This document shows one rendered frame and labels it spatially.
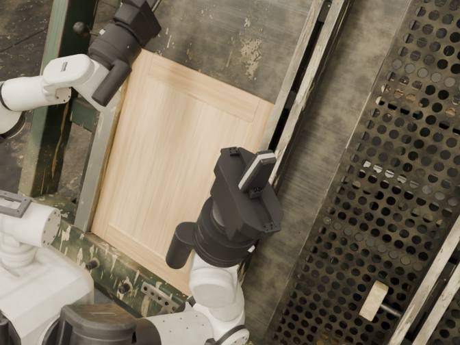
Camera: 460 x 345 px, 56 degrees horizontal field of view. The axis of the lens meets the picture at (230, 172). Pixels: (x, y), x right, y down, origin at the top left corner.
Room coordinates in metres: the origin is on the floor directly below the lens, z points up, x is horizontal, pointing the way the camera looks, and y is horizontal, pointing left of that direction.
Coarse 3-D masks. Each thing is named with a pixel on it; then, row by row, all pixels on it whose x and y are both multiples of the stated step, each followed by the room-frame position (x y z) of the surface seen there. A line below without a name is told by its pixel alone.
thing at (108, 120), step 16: (128, 80) 0.95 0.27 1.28; (112, 112) 0.90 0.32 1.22; (112, 128) 0.88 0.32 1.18; (96, 144) 0.87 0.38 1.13; (96, 160) 0.84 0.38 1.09; (96, 176) 0.81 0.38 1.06; (96, 192) 0.78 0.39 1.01; (80, 208) 0.77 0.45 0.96; (96, 208) 0.77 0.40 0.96; (80, 224) 0.74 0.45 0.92
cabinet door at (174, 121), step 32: (160, 64) 0.94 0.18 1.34; (128, 96) 0.93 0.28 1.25; (160, 96) 0.89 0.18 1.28; (192, 96) 0.85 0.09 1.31; (224, 96) 0.82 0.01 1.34; (256, 96) 0.80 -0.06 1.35; (128, 128) 0.87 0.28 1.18; (160, 128) 0.84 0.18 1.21; (192, 128) 0.81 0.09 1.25; (224, 128) 0.77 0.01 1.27; (256, 128) 0.74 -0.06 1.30; (128, 160) 0.82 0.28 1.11; (160, 160) 0.79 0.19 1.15; (192, 160) 0.75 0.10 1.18; (128, 192) 0.76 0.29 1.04; (160, 192) 0.73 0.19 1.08; (192, 192) 0.70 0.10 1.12; (96, 224) 0.74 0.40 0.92; (128, 224) 0.71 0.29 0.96; (160, 224) 0.68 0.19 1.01; (160, 256) 0.62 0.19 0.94
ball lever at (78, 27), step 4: (76, 24) 0.95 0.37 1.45; (80, 24) 0.95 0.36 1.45; (84, 24) 0.96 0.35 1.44; (76, 28) 0.94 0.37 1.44; (80, 28) 0.94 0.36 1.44; (84, 28) 0.95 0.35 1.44; (88, 28) 0.96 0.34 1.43; (76, 32) 0.94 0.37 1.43; (80, 32) 0.94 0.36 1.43; (84, 32) 0.94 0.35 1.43; (88, 32) 0.95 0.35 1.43; (92, 32) 0.96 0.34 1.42; (96, 32) 0.97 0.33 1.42; (80, 36) 0.94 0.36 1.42; (84, 36) 0.94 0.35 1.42
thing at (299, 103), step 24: (336, 0) 0.80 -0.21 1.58; (312, 24) 0.79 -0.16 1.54; (336, 24) 0.78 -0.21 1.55; (312, 48) 0.79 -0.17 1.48; (288, 72) 0.75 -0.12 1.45; (312, 72) 0.73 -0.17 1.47; (288, 96) 0.72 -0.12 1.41; (312, 96) 0.73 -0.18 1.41; (288, 120) 0.68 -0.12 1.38; (264, 144) 0.67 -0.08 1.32; (288, 144) 0.66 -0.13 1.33; (240, 264) 0.51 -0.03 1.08
